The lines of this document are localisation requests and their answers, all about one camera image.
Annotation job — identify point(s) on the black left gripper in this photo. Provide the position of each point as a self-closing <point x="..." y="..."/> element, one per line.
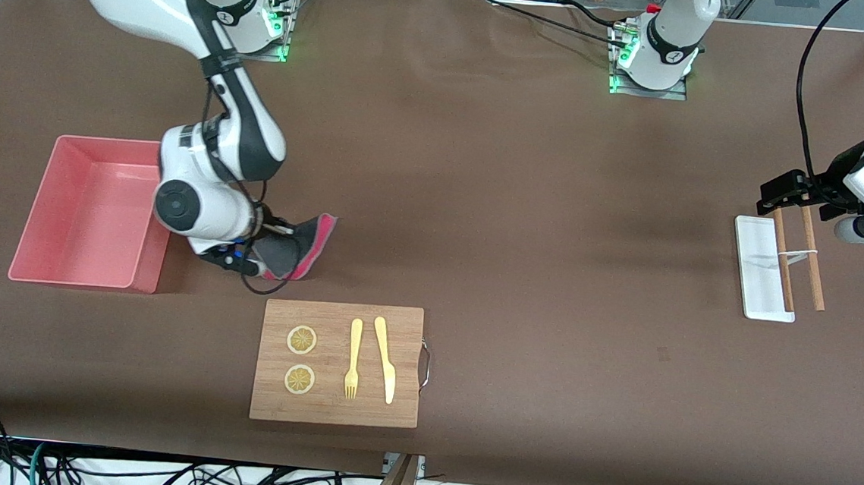
<point x="824" y="185"/>

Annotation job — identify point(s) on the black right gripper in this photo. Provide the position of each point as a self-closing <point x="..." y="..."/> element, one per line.
<point x="269" y="226"/>

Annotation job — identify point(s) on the grey and pink cloth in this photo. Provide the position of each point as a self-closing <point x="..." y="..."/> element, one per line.
<point x="302" y="252"/>

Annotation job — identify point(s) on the white rack base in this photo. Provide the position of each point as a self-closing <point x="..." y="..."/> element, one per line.
<point x="756" y="280"/>

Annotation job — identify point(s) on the wooden rack rod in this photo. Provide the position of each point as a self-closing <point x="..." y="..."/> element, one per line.
<point x="786" y="290"/>

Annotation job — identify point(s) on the wooden chopsticks pair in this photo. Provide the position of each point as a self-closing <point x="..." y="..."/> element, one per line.
<point x="816" y="292"/>

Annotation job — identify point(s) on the lemon slice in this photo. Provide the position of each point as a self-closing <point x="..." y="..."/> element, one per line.
<point x="299" y="379"/>
<point x="302" y="340"/>

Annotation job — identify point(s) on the yellow plastic fork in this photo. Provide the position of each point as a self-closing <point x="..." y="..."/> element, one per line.
<point x="354" y="351"/>

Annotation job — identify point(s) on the yellow plastic knife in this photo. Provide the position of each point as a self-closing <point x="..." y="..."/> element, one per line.
<point x="386" y="361"/>

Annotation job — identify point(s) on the wooden cutting board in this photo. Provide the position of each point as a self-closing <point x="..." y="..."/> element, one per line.
<point x="329" y="403"/>

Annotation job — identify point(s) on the pink plastic bin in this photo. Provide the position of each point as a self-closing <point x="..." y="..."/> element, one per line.
<point x="84" y="210"/>

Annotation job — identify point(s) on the silver metal rod bracket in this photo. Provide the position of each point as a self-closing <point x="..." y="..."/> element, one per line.
<point x="797" y="257"/>

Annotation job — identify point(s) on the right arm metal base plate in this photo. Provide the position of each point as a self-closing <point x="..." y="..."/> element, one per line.
<point x="278" y="55"/>

